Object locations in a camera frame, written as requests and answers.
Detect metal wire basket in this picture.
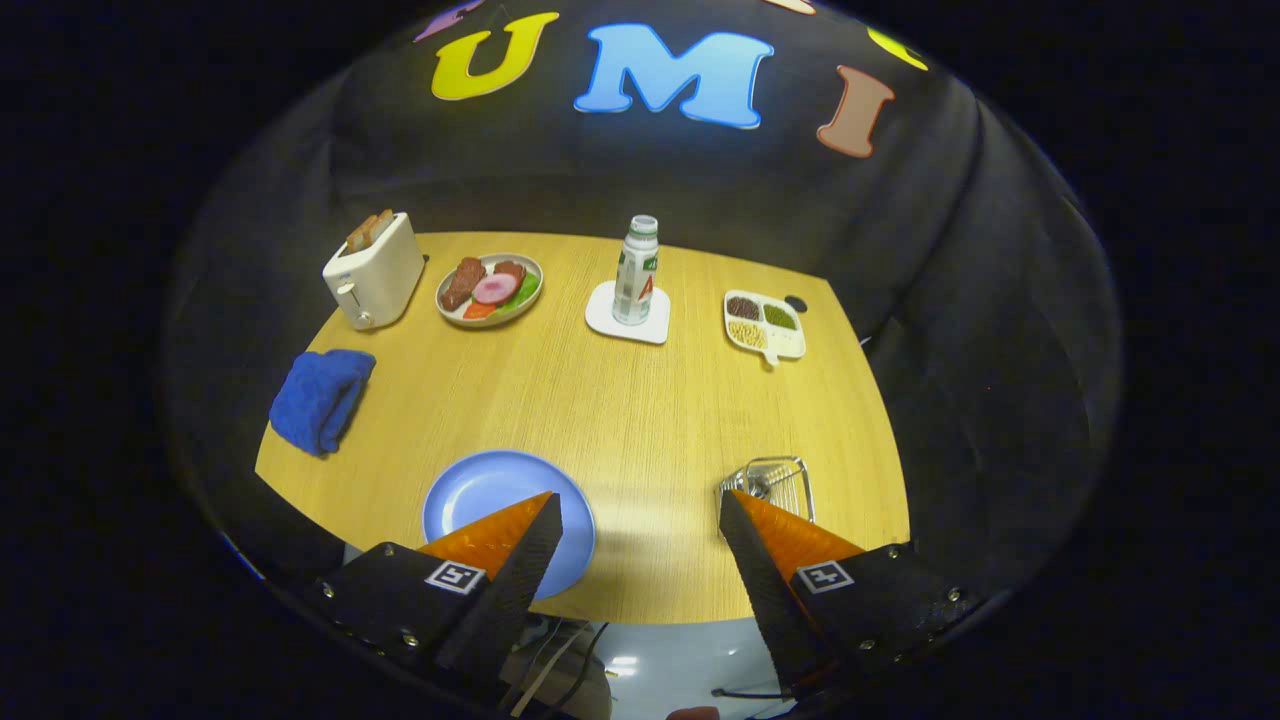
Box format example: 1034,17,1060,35
717,456,816,526

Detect blue folded cloth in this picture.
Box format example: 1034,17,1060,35
268,348,378,458

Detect white square coaster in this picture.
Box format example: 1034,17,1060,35
585,280,672,346

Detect large brown meat piece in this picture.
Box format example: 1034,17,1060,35
441,257,487,312

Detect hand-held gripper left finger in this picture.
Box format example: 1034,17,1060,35
312,491,564,691

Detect white toaster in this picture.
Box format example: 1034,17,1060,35
322,211,426,332

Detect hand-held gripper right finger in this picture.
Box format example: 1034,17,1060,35
717,489,986,696

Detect person's olive clothing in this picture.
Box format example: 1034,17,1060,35
500,640,613,720

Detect white and green bottle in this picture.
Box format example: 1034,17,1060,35
612,215,661,327

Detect black cable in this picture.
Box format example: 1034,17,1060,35
545,622,611,713

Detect beige cable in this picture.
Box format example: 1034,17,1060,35
512,622,591,717

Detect beige plate of food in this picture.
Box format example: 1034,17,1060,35
435,252,545,329

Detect blue round plate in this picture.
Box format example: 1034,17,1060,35
421,449,597,601

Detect white divided tray of beans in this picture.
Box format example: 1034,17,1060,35
722,289,808,367

